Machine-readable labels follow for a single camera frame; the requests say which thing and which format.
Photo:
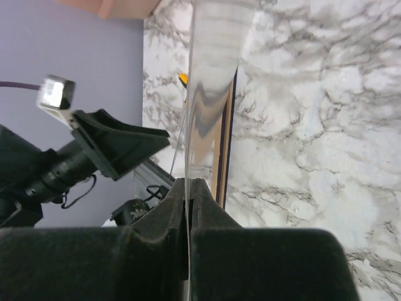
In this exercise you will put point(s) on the clear acrylic sheet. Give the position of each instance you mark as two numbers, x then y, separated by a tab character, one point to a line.
218	34

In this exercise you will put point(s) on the yellow black small tool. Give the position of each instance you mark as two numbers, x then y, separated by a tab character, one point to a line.
183	79

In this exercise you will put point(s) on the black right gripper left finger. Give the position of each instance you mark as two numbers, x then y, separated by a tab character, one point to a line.
144	261

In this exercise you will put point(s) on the blue wooden picture frame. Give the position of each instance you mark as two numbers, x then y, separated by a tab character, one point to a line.
222	148

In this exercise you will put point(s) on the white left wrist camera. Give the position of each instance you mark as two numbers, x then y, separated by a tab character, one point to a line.
55	97

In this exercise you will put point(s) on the aluminium extrusion rail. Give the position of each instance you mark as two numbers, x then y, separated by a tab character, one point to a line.
151	182

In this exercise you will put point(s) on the pink plastic storage box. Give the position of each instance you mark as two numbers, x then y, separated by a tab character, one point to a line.
115	9

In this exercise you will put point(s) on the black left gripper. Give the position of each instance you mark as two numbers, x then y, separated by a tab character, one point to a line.
31	177

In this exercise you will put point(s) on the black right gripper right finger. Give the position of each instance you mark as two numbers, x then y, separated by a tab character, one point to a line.
229	262

